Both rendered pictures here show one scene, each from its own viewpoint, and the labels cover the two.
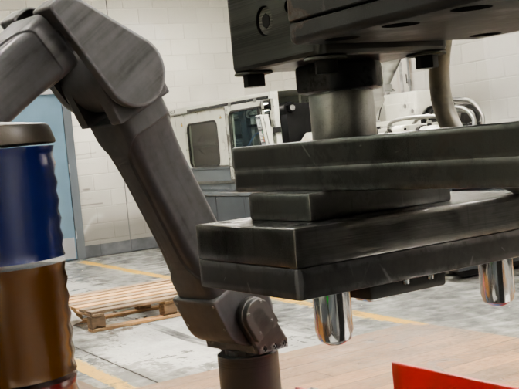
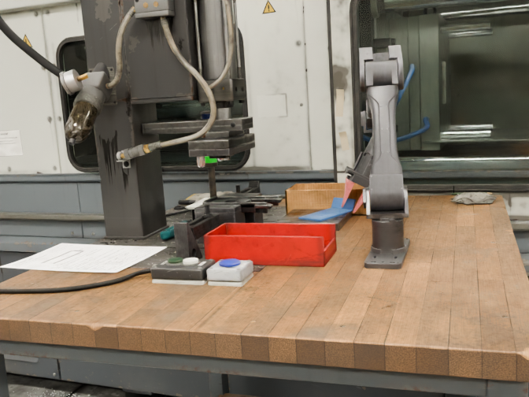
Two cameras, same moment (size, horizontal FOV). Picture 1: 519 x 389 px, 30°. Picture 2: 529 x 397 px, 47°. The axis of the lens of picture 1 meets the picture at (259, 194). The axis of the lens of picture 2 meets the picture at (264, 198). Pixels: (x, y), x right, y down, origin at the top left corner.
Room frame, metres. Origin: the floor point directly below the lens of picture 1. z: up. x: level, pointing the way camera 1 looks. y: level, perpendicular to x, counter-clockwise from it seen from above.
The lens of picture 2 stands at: (1.76, -0.92, 1.24)
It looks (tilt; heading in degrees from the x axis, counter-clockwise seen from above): 10 degrees down; 141
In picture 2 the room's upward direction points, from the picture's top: 4 degrees counter-clockwise
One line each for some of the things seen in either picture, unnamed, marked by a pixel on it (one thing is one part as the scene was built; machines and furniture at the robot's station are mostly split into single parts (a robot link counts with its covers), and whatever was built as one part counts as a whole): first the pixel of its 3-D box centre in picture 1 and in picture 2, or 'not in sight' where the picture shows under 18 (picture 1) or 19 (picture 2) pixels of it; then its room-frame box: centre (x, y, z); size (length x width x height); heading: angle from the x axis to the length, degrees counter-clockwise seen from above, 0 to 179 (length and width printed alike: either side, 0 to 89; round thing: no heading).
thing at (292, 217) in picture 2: not in sight; (315, 219); (0.64, 0.15, 0.91); 0.17 x 0.16 x 0.02; 122
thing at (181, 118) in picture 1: (245, 140); not in sight; (11.01, 0.11, 1.24); 2.95 x 0.98 x 0.90; 29
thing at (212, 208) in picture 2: not in sight; (229, 202); (0.55, -0.05, 0.98); 0.20 x 0.10 x 0.01; 122
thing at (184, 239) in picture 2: not in sight; (188, 240); (0.69, -0.26, 0.95); 0.06 x 0.03 x 0.09; 122
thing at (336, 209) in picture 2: not in sight; (327, 208); (0.66, 0.18, 0.93); 0.15 x 0.07 x 0.03; 97
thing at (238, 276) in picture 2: not in sight; (231, 279); (0.86, -0.28, 0.90); 0.07 x 0.07 x 0.06; 32
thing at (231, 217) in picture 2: not in sight; (231, 219); (0.55, -0.05, 0.94); 0.20 x 0.10 x 0.07; 122
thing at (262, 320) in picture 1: (239, 323); (385, 202); (0.97, 0.03, 1.00); 0.09 x 0.06 x 0.06; 41
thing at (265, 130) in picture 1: (268, 133); not in sight; (9.51, -0.14, 1.27); 0.23 x 0.18 x 0.38; 119
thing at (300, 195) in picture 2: not in sight; (334, 199); (0.57, 0.30, 0.93); 0.25 x 0.13 x 0.08; 32
